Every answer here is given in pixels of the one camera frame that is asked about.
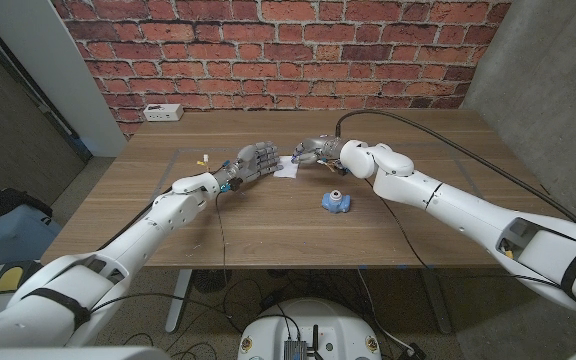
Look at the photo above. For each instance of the white paper shipping label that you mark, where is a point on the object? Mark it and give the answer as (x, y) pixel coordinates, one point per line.
(288, 171)

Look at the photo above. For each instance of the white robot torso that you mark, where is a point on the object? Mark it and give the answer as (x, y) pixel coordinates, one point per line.
(333, 325)

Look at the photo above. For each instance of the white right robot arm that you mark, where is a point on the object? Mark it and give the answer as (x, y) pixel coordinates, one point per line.
(458, 205)

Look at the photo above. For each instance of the blue toy camera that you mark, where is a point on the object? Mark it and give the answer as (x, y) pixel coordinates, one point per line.
(336, 202)

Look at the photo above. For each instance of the black power adapter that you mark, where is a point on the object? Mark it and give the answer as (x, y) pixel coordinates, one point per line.
(415, 351)

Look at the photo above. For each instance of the yellow black foot pedal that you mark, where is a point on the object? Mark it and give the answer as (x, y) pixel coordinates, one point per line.
(8, 279)

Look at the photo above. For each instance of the round black floor fan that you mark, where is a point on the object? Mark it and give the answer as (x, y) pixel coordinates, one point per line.
(208, 281)

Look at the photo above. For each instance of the black antenna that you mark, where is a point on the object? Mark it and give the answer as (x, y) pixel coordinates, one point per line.
(315, 340)

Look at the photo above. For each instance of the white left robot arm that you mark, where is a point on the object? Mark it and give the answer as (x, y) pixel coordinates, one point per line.
(133, 235)

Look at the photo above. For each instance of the grey metal box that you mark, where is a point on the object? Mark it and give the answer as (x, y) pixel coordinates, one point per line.
(295, 350)

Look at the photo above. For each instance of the red brick printed backdrop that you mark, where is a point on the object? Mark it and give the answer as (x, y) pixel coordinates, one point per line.
(278, 50)

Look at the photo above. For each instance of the white power strip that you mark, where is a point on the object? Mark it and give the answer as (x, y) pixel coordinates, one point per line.
(163, 113)

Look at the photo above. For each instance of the white table leg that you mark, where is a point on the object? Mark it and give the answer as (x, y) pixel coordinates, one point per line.
(178, 300)

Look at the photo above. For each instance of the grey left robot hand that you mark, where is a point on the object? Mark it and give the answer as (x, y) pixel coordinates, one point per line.
(253, 165)

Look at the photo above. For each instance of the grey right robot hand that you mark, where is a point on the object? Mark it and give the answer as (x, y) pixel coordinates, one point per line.
(323, 149)

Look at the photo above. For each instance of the grey table leg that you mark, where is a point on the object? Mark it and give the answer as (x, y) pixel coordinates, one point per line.
(438, 305)

